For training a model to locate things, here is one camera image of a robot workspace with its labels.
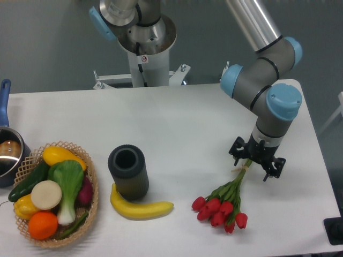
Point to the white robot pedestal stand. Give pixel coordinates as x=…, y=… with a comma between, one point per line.
x=146, y=35

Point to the beige round radish slice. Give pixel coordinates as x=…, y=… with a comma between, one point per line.
x=46, y=195

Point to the dark grey ribbed vase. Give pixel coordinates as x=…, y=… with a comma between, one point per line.
x=127, y=166

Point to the orange fruit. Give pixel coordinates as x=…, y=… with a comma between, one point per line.
x=42, y=225

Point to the woven wicker basket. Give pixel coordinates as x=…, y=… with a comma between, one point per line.
x=89, y=210

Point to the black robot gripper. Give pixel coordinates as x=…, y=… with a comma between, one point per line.
x=259, y=153

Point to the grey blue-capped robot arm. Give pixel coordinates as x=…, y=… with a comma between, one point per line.
x=256, y=87

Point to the yellow squash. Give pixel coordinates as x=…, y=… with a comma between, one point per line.
x=53, y=155

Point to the purple sweet potato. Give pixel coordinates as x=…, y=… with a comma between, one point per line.
x=85, y=195

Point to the yellow banana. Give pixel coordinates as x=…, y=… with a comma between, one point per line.
x=138, y=211

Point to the white furniture frame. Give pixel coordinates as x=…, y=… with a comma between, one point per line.
x=333, y=116

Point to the dark green cucumber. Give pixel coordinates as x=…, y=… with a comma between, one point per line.
x=25, y=187

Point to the black device at table edge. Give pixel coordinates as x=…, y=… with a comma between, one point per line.
x=333, y=228

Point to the green bok choy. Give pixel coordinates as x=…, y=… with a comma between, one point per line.
x=69, y=176

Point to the yellow bell pepper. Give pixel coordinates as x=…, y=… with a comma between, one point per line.
x=24, y=208

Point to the red tulip bouquet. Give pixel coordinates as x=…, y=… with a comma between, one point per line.
x=223, y=206

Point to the green bean pod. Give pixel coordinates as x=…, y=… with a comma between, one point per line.
x=78, y=223

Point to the blue-handled saucepan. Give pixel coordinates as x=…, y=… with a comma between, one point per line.
x=13, y=148

